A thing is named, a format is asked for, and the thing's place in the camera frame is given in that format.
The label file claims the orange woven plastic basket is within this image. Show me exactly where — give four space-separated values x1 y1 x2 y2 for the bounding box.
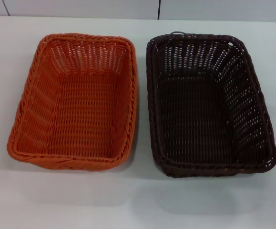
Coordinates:
7 33 138 170

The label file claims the dark brown woven plastic basket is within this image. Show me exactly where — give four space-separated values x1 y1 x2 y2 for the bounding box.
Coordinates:
146 32 276 178

